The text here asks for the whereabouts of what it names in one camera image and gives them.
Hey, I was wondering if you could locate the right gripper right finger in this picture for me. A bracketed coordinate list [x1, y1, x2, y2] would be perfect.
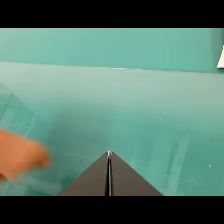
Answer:
[108, 150, 164, 197]

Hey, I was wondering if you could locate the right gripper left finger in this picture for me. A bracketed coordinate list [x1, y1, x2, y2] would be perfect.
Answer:
[57, 150, 110, 197]

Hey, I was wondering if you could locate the orange garment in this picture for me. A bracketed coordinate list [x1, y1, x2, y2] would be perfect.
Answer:
[0, 128, 51, 181]

